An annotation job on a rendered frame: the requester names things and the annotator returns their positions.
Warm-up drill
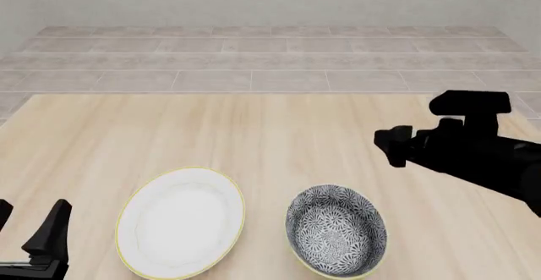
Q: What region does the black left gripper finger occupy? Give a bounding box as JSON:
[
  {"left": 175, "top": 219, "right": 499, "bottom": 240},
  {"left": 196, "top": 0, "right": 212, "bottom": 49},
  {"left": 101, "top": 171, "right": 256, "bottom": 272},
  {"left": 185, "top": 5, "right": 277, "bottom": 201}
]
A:
[
  {"left": 20, "top": 198, "right": 74, "bottom": 260},
  {"left": 0, "top": 199, "right": 14, "bottom": 228}
]

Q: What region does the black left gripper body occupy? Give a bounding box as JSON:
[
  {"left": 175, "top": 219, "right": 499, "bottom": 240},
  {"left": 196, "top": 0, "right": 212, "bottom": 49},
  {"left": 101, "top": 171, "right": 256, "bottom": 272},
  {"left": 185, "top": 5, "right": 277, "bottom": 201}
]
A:
[{"left": 0, "top": 255, "right": 71, "bottom": 280}]

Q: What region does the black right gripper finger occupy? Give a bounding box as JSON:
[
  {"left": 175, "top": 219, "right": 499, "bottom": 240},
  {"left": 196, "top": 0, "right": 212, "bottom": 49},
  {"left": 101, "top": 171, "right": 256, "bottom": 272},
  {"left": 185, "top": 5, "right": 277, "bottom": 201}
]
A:
[
  {"left": 373, "top": 129, "right": 410, "bottom": 168},
  {"left": 390, "top": 125, "right": 415, "bottom": 143}
]

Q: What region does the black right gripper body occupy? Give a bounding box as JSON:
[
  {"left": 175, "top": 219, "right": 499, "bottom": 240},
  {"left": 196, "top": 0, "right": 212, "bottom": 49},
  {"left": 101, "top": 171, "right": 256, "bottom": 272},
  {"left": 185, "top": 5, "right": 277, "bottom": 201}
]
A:
[{"left": 405, "top": 118, "right": 467, "bottom": 167}]

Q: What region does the black patterned bowl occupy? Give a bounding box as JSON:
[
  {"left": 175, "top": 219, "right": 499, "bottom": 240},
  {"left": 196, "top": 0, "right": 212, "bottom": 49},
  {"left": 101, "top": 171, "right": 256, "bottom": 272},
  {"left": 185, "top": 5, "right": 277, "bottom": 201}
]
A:
[{"left": 285, "top": 183, "right": 389, "bottom": 280}]

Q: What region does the white plate with yellow rim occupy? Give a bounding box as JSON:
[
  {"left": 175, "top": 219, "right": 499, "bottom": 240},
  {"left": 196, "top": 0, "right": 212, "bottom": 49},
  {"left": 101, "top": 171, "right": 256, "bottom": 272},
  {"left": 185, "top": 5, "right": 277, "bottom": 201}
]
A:
[{"left": 115, "top": 166, "right": 248, "bottom": 279}]

